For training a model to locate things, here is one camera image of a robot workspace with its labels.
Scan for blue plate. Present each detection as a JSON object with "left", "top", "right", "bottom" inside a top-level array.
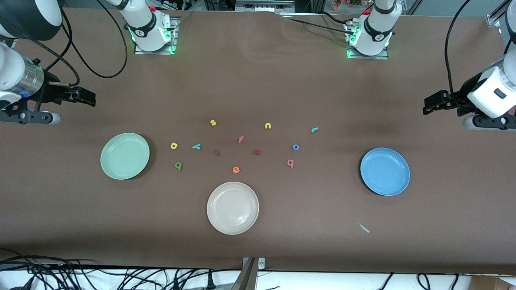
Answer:
[{"left": 360, "top": 147, "right": 411, "bottom": 197}]

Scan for grey metal bar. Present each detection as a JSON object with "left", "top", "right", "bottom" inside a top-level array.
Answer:
[{"left": 231, "top": 258, "right": 258, "bottom": 290}]

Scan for brown table cover sheet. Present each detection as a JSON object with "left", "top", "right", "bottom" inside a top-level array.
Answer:
[{"left": 0, "top": 7, "right": 516, "bottom": 275}]

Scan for beige plate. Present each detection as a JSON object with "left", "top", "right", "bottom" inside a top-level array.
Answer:
[{"left": 206, "top": 182, "right": 260, "bottom": 235}]

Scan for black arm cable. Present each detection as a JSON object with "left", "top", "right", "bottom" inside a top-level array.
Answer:
[
  {"left": 16, "top": 0, "right": 129, "bottom": 87},
  {"left": 444, "top": 0, "right": 472, "bottom": 107}
]

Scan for green plate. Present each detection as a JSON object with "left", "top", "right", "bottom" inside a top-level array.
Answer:
[{"left": 100, "top": 133, "right": 150, "bottom": 180}]

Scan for cardboard box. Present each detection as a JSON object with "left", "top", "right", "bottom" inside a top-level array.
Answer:
[{"left": 470, "top": 275, "right": 516, "bottom": 290}]

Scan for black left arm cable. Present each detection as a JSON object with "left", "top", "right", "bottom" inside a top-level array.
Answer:
[{"left": 444, "top": 0, "right": 472, "bottom": 107}]

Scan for black cable on table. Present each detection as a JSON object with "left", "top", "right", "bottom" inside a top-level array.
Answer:
[{"left": 282, "top": 11, "right": 355, "bottom": 37}]

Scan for grey metal box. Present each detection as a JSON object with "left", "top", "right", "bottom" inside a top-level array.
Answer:
[{"left": 236, "top": 0, "right": 295, "bottom": 12}]

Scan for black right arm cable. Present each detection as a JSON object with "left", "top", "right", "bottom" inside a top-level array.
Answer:
[{"left": 16, "top": 0, "right": 129, "bottom": 87}]

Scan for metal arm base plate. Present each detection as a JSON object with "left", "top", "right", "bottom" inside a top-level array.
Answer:
[
  {"left": 347, "top": 20, "right": 389, "bottom": 60},
  {"left": 134, "top": 16, "right": 179, "bottom": 55}
]

